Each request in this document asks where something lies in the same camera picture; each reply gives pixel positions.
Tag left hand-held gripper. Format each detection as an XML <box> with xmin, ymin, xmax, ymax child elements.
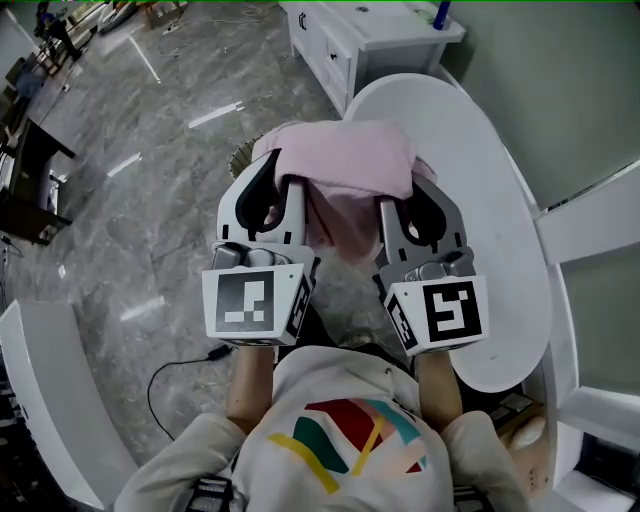
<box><xmin>201</xmin><ymin>148</ymin><xmax>321</xmax><ymax>347</ymax></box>

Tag person's white printed shirt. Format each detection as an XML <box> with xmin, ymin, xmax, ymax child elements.
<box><xmin>113</xmin><ymin>344</ymin><xmax>531</xmax><ymax>512</ymax></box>

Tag person's black trousers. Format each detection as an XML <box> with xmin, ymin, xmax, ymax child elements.
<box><xmin>294</xmin><ymin>302</ymin><xmax>416</xmax><ymax>376</ymax></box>

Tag pink cloth garment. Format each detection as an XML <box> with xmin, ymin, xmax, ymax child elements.
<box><xmin>251</xmin><ymin>118</ymin><xmax>439</xmax><ymax>264</ymax></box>

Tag black cable with adapter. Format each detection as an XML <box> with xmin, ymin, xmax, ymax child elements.
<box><xmin>147</xmin><ymin>343</ymin><xmax>234</xmax><ymax>441</ymax></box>

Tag black harness strap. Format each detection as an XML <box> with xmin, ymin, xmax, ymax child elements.
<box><xmin>452</xmin><ymin>484</ymin><xmax>496</xmax><ymax>512</ymax></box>
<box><xmin>187</xmin><ymin>474</ymin><xmax>234</xmax><ymax>512</ymax></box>

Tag person's left forearm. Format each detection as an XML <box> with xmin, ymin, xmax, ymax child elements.
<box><xmin>224</xmin><ymin>344</ymin><xmax>276</xmax><ymax>434</ymax></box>

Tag white rounded lump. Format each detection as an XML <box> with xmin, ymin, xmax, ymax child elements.
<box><xmin>510</xmin><ymin>415</ymin><xmax>548</xmax><ymax>450</ymax></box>

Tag person's right forearm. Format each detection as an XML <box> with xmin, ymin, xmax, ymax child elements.
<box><xmin>414</xmin><ymin>352</ymin><xmax>464</xmax><ymax>434</ymax></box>

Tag white glossy curved fixture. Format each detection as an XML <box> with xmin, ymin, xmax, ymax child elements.
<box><xmin>0</xmin><ymin>299</ymin><xmax>139</xmax><ymax>511</ymax></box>

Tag striped laundry basket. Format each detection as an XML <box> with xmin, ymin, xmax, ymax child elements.
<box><xmin>228</xmin><ymin>134</ymin><xmax>266</xmax><ymax>180</ymax></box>

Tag white vanity cabinet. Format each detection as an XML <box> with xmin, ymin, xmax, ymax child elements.
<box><xmin>279</xmin><ymin>0</ymin><xmax>466</xmax><ymax>119</ymax></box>

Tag white oval bathtub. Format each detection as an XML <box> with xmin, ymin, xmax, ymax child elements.
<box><xmin>342</xmin><ymin>73</ymin><xmax>554</xmax><ymax>394</ymax></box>

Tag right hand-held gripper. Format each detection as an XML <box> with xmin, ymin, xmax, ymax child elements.
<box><xmin>372</xmin><ymin>174</ymin><xmax>490</xmax><ymax>357</ymax></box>

